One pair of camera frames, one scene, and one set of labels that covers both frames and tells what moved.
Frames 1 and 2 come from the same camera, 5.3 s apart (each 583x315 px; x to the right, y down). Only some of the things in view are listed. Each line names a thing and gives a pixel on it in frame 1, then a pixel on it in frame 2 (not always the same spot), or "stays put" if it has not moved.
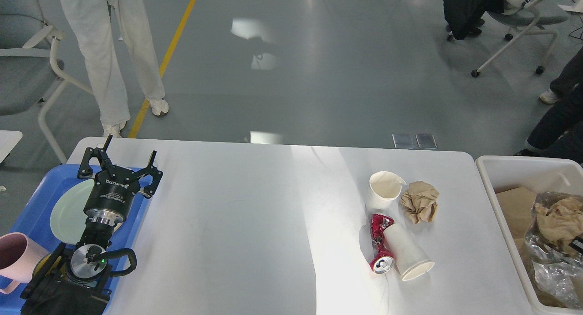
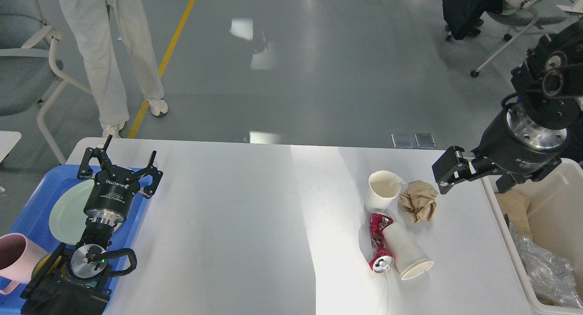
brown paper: x=419 y=201 stays put
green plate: x=68 y=218 stays put
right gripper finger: x=577 y=242 to x=451 y=167
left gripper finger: x=156 y=173 stays put
